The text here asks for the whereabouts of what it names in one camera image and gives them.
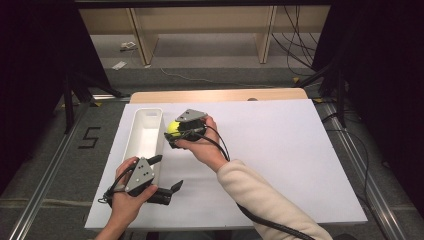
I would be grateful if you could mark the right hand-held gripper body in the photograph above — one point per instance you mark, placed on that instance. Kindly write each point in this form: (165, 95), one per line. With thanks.
(191, 115)

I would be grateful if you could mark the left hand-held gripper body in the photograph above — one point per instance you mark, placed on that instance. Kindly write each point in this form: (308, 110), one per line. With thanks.
(140, 176)

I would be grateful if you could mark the yellow tennis ball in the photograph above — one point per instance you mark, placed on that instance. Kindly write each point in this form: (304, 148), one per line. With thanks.
(173, 128)

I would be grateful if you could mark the white plastic bin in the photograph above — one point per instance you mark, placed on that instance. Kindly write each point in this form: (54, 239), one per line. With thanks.
(145, 140)

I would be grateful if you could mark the person's left hand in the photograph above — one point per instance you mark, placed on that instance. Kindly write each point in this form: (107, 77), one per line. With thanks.
(126, 201)

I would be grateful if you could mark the person's right hand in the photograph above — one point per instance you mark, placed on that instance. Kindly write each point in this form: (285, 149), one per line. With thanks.
(203, 150)

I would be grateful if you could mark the white paper scrap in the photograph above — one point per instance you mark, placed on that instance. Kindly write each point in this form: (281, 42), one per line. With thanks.
(119, 65)

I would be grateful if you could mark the small white device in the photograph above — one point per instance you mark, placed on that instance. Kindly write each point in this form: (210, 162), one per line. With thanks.
(127, 45)

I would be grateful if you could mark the light wooden desk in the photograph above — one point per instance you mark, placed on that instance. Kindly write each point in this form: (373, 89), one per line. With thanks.
(206, 20)

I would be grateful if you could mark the black metal stand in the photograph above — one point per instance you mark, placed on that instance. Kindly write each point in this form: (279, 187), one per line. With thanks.
(340, 96)
(69, 106)

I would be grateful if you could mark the white foam board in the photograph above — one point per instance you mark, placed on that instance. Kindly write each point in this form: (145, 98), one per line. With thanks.
(283, 166)

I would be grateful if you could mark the black curtain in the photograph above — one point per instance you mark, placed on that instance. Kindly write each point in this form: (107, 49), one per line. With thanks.
(383, 83)
(33, 66)

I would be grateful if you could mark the short aluminium rail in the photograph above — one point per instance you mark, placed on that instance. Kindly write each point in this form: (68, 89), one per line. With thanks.
(110, 97)

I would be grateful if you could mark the aluminium floor rail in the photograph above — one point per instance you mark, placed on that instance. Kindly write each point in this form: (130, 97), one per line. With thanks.
(366, 180)
(43, 186)

